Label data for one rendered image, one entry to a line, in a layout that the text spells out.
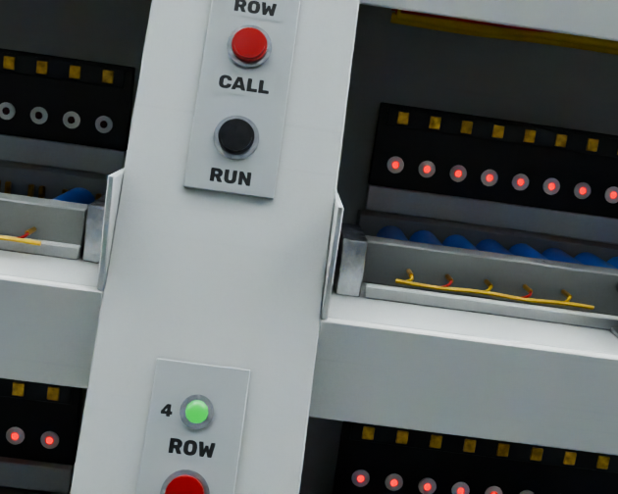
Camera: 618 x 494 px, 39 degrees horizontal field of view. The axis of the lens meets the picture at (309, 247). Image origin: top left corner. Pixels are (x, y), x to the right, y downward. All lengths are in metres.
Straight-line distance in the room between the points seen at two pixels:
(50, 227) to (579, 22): 0.28
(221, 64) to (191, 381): 0.14
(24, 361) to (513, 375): 0.21
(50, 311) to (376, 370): 0.14
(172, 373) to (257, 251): 0.06
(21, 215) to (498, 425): 0.25
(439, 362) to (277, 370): 0.07
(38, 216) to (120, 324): 0.09
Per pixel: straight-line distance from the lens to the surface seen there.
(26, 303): 0.40
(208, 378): 0.38
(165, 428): 0.38
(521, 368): 0.40
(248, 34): 0.41
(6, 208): 0.45
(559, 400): 0.41
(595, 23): 0.46
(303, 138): 0.40
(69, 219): 0.44
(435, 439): 0.54
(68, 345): 0.40
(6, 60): 0.59
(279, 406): 0.38
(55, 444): 0.56
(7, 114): 0.59
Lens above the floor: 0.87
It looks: 10 degrees up
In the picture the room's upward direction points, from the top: 7 degrees clockwise
